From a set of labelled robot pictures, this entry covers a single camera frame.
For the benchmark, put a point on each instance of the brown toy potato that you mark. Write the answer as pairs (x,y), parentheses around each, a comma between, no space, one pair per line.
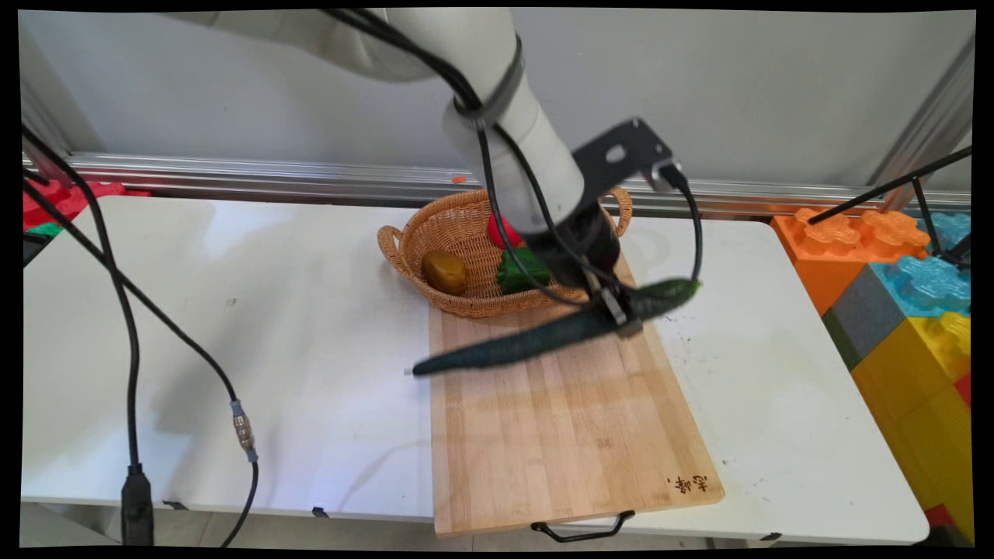
(445,272)

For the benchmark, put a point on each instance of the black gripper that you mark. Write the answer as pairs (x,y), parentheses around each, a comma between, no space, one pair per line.
(586,244)

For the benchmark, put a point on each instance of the yellow giant building block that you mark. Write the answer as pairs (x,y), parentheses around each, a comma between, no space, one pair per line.
(916,404)

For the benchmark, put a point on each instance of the woven wicker basket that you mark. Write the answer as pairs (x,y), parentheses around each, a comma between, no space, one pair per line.
(458,225)

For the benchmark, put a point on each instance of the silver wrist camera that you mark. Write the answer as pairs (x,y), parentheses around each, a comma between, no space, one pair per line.
(666,175)

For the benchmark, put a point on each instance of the green toy bell pepper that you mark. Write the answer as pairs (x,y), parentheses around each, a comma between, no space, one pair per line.
(520,272)

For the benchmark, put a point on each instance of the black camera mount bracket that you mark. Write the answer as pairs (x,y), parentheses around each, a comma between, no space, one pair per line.
(613,155)

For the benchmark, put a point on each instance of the horizontal aluminium frame rail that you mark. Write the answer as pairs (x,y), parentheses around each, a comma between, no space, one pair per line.
(311,175)

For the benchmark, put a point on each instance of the orange giant building block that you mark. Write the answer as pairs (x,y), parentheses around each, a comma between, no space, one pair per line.
(831,248)

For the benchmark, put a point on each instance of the red giant building block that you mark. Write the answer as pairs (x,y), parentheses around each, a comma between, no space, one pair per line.
(70,198)

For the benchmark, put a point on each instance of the grey giant building block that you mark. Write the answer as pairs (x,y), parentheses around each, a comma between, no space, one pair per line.
(870,314)

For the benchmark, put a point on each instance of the black tripod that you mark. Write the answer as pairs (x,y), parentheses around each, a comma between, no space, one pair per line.
(924,194)

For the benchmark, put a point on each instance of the wooden cutting board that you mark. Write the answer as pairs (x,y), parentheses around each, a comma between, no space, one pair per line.
(559,435)

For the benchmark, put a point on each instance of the dark green toy cucumber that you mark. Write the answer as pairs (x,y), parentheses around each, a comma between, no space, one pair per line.
(512,349)

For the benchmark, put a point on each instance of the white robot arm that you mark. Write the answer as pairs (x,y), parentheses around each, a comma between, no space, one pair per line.
(536,155)

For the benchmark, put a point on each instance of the blue giant building block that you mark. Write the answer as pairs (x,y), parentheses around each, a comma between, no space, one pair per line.
(951,229)
(928,283)

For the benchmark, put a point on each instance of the slanted aluminium frame post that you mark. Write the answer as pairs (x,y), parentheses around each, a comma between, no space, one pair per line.
(932,116)

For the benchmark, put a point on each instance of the red toy pepper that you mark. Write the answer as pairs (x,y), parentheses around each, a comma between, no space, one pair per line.
(501,233)

